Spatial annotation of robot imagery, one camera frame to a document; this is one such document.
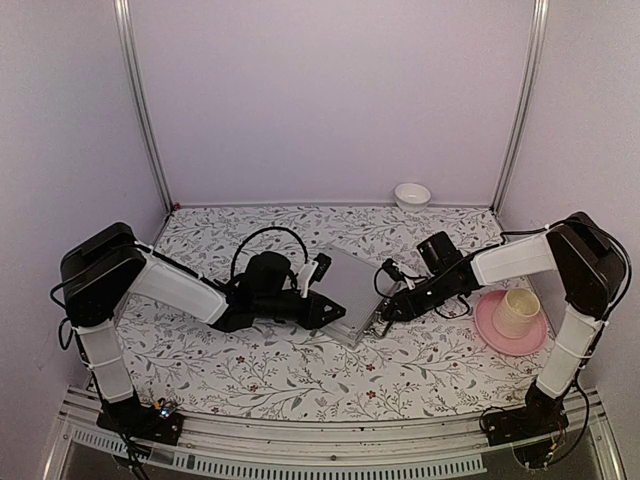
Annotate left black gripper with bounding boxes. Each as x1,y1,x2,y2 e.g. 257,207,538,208
255,291,347,332

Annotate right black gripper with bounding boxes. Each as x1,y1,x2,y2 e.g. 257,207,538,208
381,271,452,323

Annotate aluminium poker case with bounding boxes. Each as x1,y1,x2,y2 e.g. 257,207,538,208
312,245,385,348

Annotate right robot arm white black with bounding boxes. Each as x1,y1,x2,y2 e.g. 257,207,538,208
381,212,632,399

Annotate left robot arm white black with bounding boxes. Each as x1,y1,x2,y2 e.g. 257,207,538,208
50,222,346,434

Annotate floral table mat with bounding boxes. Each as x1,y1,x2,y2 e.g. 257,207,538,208
117,206,549,422

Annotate pink plate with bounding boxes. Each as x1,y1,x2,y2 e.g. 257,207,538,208
474,288,548,356

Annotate white bowl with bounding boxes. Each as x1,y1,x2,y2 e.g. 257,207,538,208
394,183,431,213

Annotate cream cup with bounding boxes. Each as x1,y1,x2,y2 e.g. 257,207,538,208
491,288,541,339

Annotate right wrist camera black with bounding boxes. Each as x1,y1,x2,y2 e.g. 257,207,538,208
373,258,421,298

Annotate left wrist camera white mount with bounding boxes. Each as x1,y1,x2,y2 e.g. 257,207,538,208
297,253,332,297

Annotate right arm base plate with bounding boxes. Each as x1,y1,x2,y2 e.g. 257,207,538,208
479,384,569,446

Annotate right aluminium frame post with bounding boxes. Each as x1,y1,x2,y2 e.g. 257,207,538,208
490,0,550,216

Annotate aluminium frame post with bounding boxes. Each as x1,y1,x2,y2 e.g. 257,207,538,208
490,0,550,216
113,0,174,213

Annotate left aluminium frame post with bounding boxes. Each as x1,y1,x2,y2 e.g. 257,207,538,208
113,0,174,213

